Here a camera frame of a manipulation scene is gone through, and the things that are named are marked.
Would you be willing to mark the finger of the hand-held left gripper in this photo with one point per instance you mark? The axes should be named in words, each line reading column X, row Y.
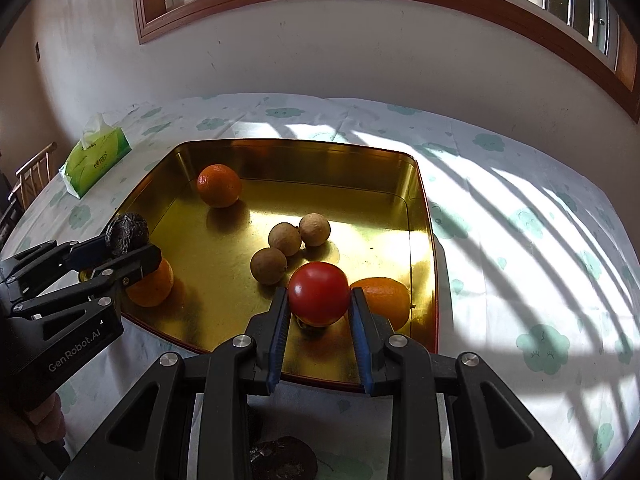
column 75, row 255
column 135, row 262

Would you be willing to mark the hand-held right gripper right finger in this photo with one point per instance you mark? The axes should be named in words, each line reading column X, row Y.
column 362, row 347

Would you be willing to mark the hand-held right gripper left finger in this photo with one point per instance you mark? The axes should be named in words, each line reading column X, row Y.
column 277, row 345

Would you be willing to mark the orange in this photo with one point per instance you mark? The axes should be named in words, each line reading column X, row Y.
column 385, row 302
column 152, row 287
column 218, row 185

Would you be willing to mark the dark wrinkled passion fruit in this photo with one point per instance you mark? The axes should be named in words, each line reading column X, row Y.
column 285, row 460
column 127, row 232

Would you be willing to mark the red tomato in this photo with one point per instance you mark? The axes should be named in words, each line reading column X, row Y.
column 320, row 292

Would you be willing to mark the gold metal tin tray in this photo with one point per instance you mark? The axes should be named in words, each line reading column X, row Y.
column 215, row 305

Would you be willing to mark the brown longan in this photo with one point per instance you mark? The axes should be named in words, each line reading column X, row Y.
column 268, row 266
column 315, row 229
column 285, row 238

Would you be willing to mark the person's left hand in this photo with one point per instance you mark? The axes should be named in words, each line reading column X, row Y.
column 47, row 422

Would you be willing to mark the wooden chair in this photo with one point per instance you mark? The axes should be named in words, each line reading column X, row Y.
column 32, row 172

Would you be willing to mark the green tissue pack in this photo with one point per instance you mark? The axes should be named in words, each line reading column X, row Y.
column 95, row 160

